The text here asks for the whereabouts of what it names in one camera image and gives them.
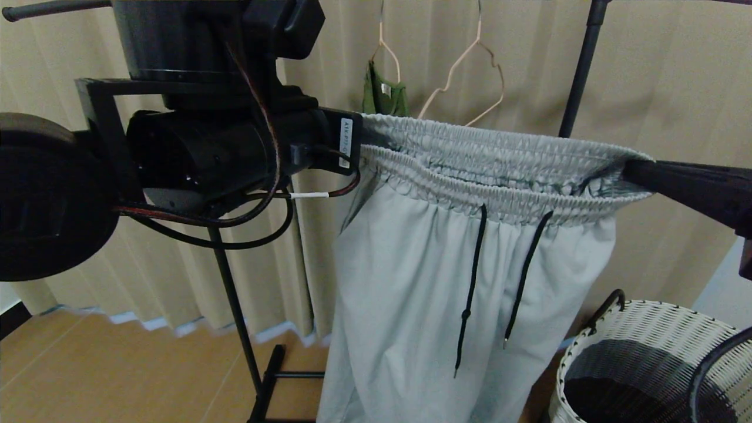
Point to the beige curtain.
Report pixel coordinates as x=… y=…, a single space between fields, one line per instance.
x=675 y=70

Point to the green printed sleeveless shirt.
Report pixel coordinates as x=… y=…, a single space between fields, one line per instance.
x=376 y=100

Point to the black clothes rack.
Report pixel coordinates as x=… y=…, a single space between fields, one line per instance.
x=578 y=76

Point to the white laundry basket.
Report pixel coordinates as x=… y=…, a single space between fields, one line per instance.
x=646 y=323

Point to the pink clothes hanger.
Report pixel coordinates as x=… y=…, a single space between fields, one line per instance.
x=380 y=35
x=449 y=76

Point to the pale grey shorts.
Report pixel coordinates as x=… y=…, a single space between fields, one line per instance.
x=411 y=282

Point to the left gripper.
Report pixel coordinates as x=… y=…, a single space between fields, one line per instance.
x=205 y=153

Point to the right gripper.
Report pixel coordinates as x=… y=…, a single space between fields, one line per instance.
x=746 y=258

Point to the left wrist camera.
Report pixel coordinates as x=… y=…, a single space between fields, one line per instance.
x=294 y=23

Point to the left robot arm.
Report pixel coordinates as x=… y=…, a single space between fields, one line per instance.
x=47 y=194

